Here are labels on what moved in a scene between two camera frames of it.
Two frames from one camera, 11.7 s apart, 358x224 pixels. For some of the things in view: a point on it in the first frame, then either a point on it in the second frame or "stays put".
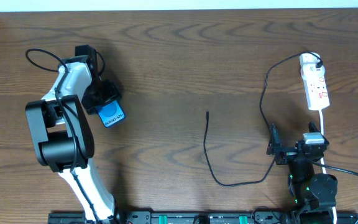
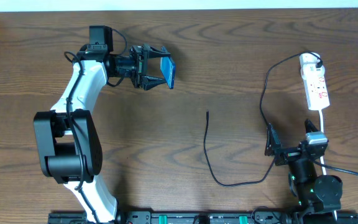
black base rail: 209,217 stays put
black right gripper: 289,152 stays put
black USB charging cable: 206,122 stays put
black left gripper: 103,100 to 138,66
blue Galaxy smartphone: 111,113 to 168,68
